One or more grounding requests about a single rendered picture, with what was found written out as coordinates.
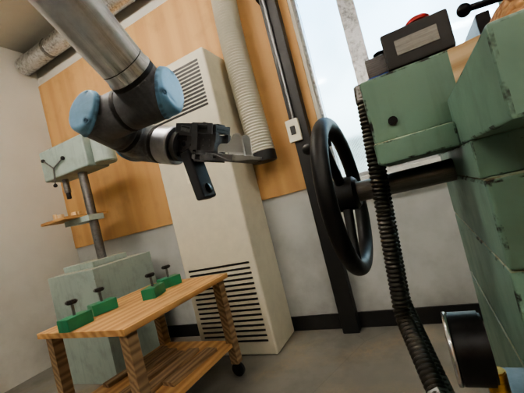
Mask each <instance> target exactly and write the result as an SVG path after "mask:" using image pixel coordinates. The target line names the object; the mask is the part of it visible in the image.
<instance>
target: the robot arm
mask: <svg viewBox="0 0 524 393"><path fill-rule="evenodd" d="M27 1H28V2H29V3H30V4H31V5H32V6H33V7H34V8H35V9H36V10H37V11H38V12H39V13H40V14H41V15H42V16H43V17H44V18H45V19H46V20H47V21H48V22H49V23H50V24H51V25H52V26H53V27H54V28H55V29H56V30H57V31H58V32H59V33H60V34H61V35H62V36H63V37H64V38H65V40H66V41H67V42H68V43H69V44H70V45H71V46H72V47H73V48H74V49H75V50H76V51H77V52H78V53H79V54H80V55H81V56H82V57H83V58H84V59H85V61H86V62H87V63H88V64H89V65H90V66H91V67H92V68H93V69H94V70H95V71H96V72H97V73H98V74H99V75H100V76H101V77H102V78H103V79H104V81H105V82H106V83H107V84H108V85H109V87H110V88H111V89H112V90H111V91H109V92H107V93H106V94H103V95H100V94H98V92H97V91H94V90H85V91H83V92H82V93H80V94H79V95H78V96H77V97H76V99H75V100H74V102H73V104H72V106H71V108H70V111H69V124H70V126H71V128H72V129H73V130H74V131H75V132H77V133H79V134H81V135H82V136H83V137H87V138H89V139H91V140H94V141H96V142H98V143H100V144H103V145H105V146H106V147H109V148H111V149H112V150H115V151H116V152H117V154H118V155H119V156H121V157H122V158H125V159H126V160H129V161H144V162H151V163H159V164H167V165H180V164H182V163H183V164H184V166H185V169H186V172H187V175H188V176H189V180H190V183H191V185H192V187H193V191H194V193H195V196H196V199H197V200H208V199H210V198H212V197H215V196H216V192H215V191H214V187H213V185H212V182H211V178H210V176H209V174H208V171H207V168H206V165H205V164H204V162H217V163H225V161H226V162H236V163H247V164H255V163H257V162H258V161H260V160H261V158H262V157H254V156H253V152H252V147H251V141H250V137H249V136H247V135H243V136H241V134H239V133H234V134H233V135H232V138H231V136H230V127H225V126H224V125H221V124H213V123H211V122H192V123H176V126H152V125H153V124H155V123H158V122H161V121H163V120H166V119H170V118H171V117H172V116H174V115H177V114H179V113H180V112H181V111H182V109H183V107H184V96H183V92H182V87H181V85H180V82H179V80H178V78H177V77H176V75H175V74H174V73H173V71H171V70H170V68H168V67H166V66H158V67H157V68H156V66H155V65H154V63H153V62H152V61H151V60H150V59H149V58H148V57H147V56H146V55H145V54H144V53H143V52H142V51H141V50H140V48H139V47H138V46H137V45H136V43H135V42H134V40H133V39H132V38H131V37H130V36H129V35H128V33H127V32H126V31H125V29H124V28H123V27H122V25H121V24H120V23H119V21H118V20H117V19H116V18H115V17H114V16H113V14H112V13H111V11H110V10H109V9H108V7H107V6H106V5H105V4H104V3H103V2H102V0H27ZM220 135H224V136H220ZM226 153H227V154H226Z"/></svg>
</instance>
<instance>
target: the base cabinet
mask: <svg viewBox="0 0 524 393"><path fill-rule="evenodd" d="M455 217H456V221H457V223H458V229H459V232H460V235H461V238H462V243H463V246H464V250H465V253H466V258H467V261H468V265H469V269H470V273H471V275H472V279H473V284H474V287H475V290H476V296H477V299H478V302H479V305H480V310H481V313H482V317H483V322H484V325H485V328H486V331H487V337H488V340H489V343H490V347H491V350H492V353H493V355H494V360H495V363H496V366H499V367H524V269H522V270H515V271H514V270H510V269H509V268H508V267H507V266H506V265H505V264H504V263H503V262H502V261H501V260H500V259H499V258H498V257H497V256H496V255H495V253H494V252H493V251H492V250H491V249H490V248H489V247H488V246H487V245H486V244H485V243H484V242H483V241H482V240H481V239H480V237H479V236H478V235H477V234H476V233H475V232H474V231H473V230H472V229H471V228H470V227H469V226H468V225H467V224H466V223H465V222H464V221H463V220H462V219H461V218H460V217H459V216H458V215H457V214H456V213H455Z"/></svg>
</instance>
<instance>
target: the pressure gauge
mask: <svg viewBox="0 0 524 393"><path fill-rule="evenodd" d="M441 319H442V323H443V327H444V333H445V336H446V340H447V343H448V349H449V352H450V356H451V361H452V364H453V367H454V371H455V376H456V379H457V381H458V385H459V387H460V388H464V387H465V386H466V388H489V391H490V393H512V391H511V388H510V384H509V381H508V376H507V373H506V370H505V369H503V368H501V367H499V366H496V363H495V360H494V355H493V353H492V350H491V347H490V343H489V340H488V337H487V333H486V330H485V327H484V326H483V322H482V319H481V317H480V314H479V313H477V312H476V311H475V310H468V311H455V312H447V314H446V313H445V312H444V311H442V312H441Z"/></svg>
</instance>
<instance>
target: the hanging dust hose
mask: <svg viewBox="0 0 524 393"><path fill-rule="evenodd" d="M211 5H212V9H213V14H214V19H215V25H216V27H217V31H218V38H219V41H220V44H221V51H222V54H223V57H224V60H225V67H226V70H227V73H228V78H229V81H230V84H231V87H232V92H233V97H234V99H235V104H236V107H237V110H238V113H239V118H240V121H241V124H242V127H243V132H244V134H245V135H247V136H249V137H250V141H251V147H252V152H253V156H254V157H262V158H261V160H260V161H258V162H257V163H255V164H253V165H261V164H265V163H268V162H271V161H274V160H276V159H277V154H276V151H275V148H274V147H273V146H274V144H273V142H271V141H272V139H271V134H270V131H269V129H268V127H269V126H268V125H267V120H266V118H265V113H264V110H263V107H262V106H263V105H262V102H261V99H260V95H259V91H258V89H257V84H256V80H255V78H254V74H253V69H252V66H251V62H250V57H249V53H248V50H247V46H246V42H245V37H244V34H243V29H242V24H241V21H240V18H239V10H238V6H237V2H236V0H211Z"/></svg>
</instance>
